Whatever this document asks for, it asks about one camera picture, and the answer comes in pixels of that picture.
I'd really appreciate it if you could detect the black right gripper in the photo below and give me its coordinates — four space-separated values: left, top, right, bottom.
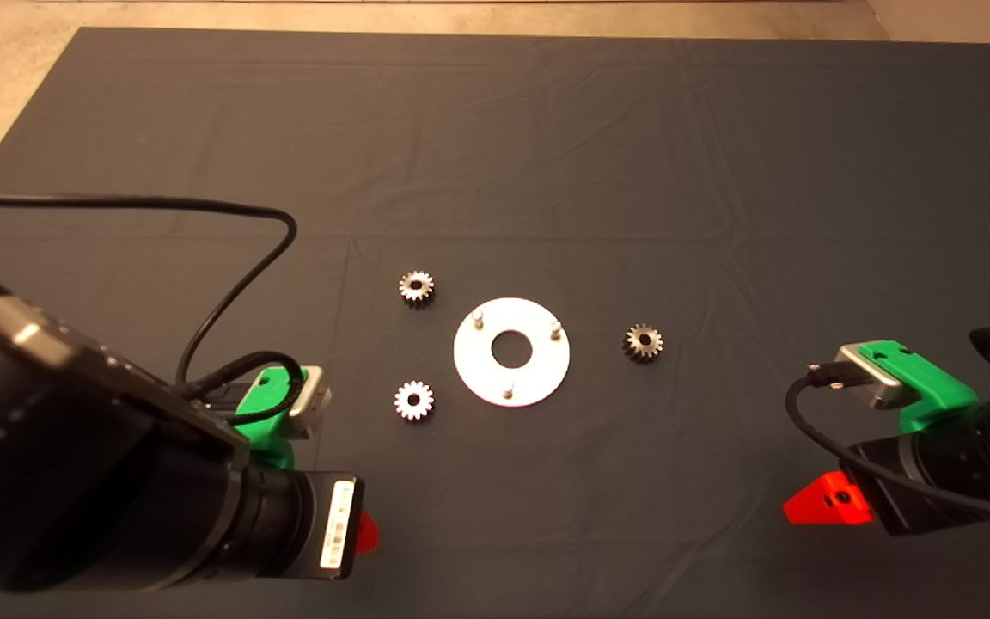
783 409 990 536

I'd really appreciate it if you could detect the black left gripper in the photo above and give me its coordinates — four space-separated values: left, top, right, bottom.
250 469 381 589

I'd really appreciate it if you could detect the thin black left camera cable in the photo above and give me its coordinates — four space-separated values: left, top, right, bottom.
0 189 305 424

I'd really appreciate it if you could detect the silver right camera box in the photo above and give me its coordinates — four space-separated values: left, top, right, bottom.
834 344 908 412

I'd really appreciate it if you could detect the small steel planetary gear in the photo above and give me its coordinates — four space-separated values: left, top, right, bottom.
622 323 664 364
398 270 436 309
394 381 435 422

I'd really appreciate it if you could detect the silver camera box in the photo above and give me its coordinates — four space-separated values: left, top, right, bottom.
289 365 333 440
834 344 908 412

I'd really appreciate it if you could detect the dark grey table cloth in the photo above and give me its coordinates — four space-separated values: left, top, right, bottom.
0 26 990 619

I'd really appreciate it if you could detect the green right camera mount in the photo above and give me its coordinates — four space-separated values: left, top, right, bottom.
856 341 980 433

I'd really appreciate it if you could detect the silver left camera box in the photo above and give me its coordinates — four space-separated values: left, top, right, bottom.
289 365 333 440

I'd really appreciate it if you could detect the round metal carrier plate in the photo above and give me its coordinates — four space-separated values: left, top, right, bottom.
453 297 571 408

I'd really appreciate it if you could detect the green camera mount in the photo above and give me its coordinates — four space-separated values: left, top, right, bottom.
856 341 980 433
233 365 307 472

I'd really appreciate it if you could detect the green left camera mount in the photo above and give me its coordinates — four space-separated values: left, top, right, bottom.
233 365 307 472

